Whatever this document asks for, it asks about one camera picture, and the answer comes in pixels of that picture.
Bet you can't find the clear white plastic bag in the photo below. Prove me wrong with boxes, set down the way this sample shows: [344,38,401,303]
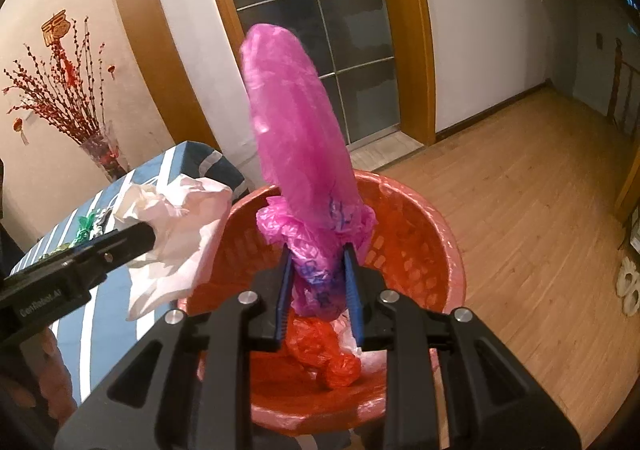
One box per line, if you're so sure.
[331,310,362,358]

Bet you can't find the white paper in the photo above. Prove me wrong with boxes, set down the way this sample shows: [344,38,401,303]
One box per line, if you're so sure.
[112,175,232,321]

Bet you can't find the large orange plastic bag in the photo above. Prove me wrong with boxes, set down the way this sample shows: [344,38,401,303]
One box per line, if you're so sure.
[279,312,362,394]

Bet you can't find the wooden chair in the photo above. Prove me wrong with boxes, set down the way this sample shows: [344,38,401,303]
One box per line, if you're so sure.
[605,37,639,140]

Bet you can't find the red branch bouquet in vase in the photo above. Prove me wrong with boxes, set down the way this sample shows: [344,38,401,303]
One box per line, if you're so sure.
[2,14,128,181]

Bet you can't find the blue white striped tablecloth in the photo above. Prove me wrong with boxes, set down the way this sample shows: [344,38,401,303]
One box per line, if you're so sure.
[1,141,248,404]

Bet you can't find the green white foil wrapper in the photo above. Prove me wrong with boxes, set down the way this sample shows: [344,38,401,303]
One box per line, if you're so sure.
[70,208,112,246]

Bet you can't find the pink plastic bag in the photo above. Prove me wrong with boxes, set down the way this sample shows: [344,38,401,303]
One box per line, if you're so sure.
[241,23,376,321]

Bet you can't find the glass door with wooden frame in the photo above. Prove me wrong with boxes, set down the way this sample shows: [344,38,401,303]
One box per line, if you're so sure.
[216,0,436,148]

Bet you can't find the red plastic trash basket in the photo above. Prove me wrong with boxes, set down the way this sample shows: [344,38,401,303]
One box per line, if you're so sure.
[179,170,466,436]

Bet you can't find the white slippers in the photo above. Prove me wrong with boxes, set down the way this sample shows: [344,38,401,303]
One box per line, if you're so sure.
[615,256,640,317]

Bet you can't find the red hanging knot ornament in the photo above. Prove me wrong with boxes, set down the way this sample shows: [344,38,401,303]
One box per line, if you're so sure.
[41,9,78,88]

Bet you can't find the person's hand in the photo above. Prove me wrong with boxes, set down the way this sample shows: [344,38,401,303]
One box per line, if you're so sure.
[1,328,77,426]

